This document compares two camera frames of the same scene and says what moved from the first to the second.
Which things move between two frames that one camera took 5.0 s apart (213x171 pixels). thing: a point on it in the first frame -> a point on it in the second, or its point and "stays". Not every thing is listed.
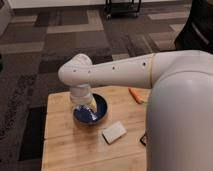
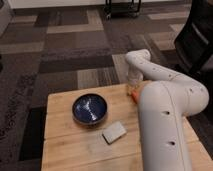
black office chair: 198,31 stays
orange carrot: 136,95 stays
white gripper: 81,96 -> 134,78
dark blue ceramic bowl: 86,114 stays
